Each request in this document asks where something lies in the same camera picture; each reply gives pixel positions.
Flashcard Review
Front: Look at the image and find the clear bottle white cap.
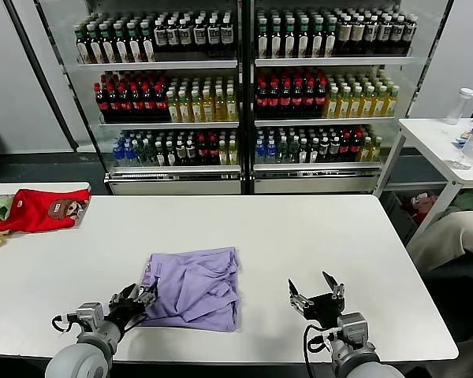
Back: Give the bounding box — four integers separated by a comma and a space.
445, 87, 473, 126

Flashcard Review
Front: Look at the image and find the yellow juice bottle green cap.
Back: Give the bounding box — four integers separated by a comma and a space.
385, 85, 398, 117
190, 90, 203, 122
225, 88, 237, 121
326, 87, 339, 119
337, 87, 351, 118
361, 86, 374, 118
373, 86, 385, 117
201, 89, 214, 122
349, 87, 362, 118
178, 90, 191, 123
213, 88, 226, 122
166, 91, 180, 123

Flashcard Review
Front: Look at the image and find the white shelving unit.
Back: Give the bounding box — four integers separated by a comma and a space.
246, 0, 454, 195

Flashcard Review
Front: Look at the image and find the dark tea bottle green cap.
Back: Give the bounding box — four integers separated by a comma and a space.
310, 17, 324, 58
88, 24, 102, 64
114, 22, 128, 63
256, 18, 270, 59
140, 21, 155, 63
283, 17, 296, 59
75, 24, 89, 64
323, 17, 337, 58
101, 23, 115, 64
296, 17, 310, 58
128, 22, 142, 63
270, 18, 283, 59

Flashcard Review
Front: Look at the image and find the clear bottle grey lid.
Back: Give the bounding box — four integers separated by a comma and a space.
455, 126, 473, 171

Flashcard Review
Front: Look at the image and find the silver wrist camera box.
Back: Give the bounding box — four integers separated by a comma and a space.
75, 302, 104, 330
337, 313, 368, 343

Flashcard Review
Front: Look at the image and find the dark bottle beige label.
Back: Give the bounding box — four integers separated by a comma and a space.
350, 16, 364, 55
337, 16, 351, 55

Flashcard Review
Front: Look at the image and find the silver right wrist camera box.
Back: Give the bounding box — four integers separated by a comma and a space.
337, 313, 368, 343

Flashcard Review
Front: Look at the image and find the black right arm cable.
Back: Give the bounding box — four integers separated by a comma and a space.
302, 323, 336, 378

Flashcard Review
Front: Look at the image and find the white side table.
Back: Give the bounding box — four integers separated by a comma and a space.
372, 117, 473, 253

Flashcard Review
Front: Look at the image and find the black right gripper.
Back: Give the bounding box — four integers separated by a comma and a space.
287, 270, 346, 328

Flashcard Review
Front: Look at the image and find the red t-shirt bear print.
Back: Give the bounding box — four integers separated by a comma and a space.
0, 188, 91, 234

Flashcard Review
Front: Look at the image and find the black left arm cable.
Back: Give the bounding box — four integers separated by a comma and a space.
50, 314, 78, 334

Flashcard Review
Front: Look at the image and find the black diagonal bar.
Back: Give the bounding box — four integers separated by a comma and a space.
3, 0, 80, 153

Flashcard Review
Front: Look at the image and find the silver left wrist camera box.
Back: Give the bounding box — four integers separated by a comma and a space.
75, 302, 104, 330

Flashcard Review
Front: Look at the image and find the beige trousers leg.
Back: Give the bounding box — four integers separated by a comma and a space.
408, 211, 473, 272

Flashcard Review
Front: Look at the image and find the purple t-shirt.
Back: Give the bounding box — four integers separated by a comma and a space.
140, 246, 244, 334

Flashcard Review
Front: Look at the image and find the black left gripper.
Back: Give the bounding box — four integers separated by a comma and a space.
109, 276, 160, 330

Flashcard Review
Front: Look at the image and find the small cola bottle red cap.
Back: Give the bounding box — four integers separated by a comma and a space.
196, 135, 209, 165
349, 132, 361, 162
207, 135, 220, 165
338, 132, 351, 162

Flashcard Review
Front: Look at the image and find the glass beverage display cooler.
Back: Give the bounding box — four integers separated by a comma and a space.
33, 0, 248, 197

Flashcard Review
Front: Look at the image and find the red cloth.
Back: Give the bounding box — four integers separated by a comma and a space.
404, 192, 438, 224

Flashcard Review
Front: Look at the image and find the dark storage bin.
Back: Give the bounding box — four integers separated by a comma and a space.
378, 188, 421, 247

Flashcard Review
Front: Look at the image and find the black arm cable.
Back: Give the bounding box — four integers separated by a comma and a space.
50, 314, 78, 334
302, 323, 336, 378

